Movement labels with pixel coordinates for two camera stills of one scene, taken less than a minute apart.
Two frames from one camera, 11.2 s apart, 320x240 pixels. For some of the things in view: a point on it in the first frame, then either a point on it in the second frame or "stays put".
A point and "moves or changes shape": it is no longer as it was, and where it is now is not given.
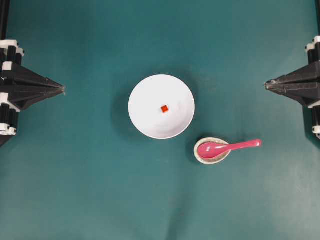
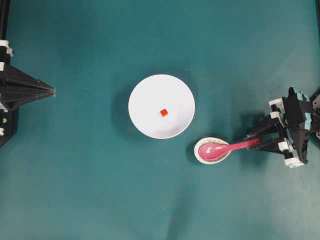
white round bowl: [161, 106] stays put
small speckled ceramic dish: [211, 160] stays put
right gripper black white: [308, 75] -> [295, 111]
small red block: [164, 109] moves or changes shape
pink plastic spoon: [212, 150] stays put
